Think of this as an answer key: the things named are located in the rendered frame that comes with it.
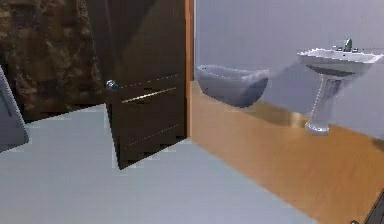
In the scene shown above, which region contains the grey slanted panel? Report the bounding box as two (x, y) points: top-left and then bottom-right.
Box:
(0, 65), (30, 154)

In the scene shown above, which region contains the silver round door knob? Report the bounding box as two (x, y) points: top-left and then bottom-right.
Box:
(105, 79), (120, 92)

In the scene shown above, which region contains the dark grey slanted object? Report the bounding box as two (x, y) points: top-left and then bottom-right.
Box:
(349, 188), (384, 224)

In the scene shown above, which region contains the white pedestal sink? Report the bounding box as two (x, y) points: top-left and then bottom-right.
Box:
(297, 47), (384, 136)

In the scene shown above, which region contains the dark brown room door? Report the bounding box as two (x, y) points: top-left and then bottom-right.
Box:
(87, 0), (188, 171)

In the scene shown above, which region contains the grey sink faucet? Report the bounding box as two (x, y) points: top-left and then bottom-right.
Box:
(334, 38), (360, 54)

